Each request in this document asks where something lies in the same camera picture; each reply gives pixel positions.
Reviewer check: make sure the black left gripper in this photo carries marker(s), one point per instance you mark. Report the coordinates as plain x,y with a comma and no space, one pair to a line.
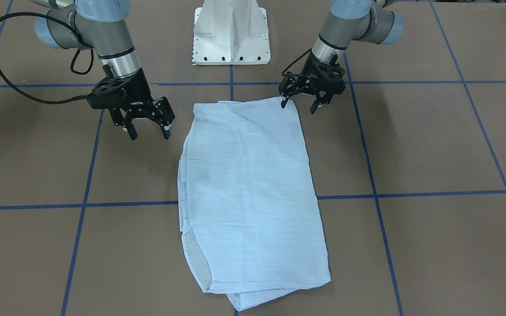
322,75

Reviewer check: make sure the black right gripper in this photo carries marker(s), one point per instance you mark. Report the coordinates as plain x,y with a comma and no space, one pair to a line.
140,91

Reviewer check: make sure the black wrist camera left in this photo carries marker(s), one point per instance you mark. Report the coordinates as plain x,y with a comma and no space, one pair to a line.
292,85

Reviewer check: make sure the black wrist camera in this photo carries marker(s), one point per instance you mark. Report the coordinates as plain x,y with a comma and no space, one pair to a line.
108,94
292,85

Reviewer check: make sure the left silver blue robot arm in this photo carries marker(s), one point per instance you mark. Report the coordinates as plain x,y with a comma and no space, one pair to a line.
348,20

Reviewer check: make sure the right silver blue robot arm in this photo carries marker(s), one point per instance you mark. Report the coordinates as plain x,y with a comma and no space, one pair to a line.
99,26

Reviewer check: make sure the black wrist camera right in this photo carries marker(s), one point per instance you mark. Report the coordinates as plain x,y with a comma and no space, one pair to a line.
108,94

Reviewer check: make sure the light blue striped shirt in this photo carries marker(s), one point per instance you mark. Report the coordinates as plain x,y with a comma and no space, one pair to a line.
250,223

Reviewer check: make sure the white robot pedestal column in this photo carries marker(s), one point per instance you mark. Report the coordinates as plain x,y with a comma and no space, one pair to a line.
230,32

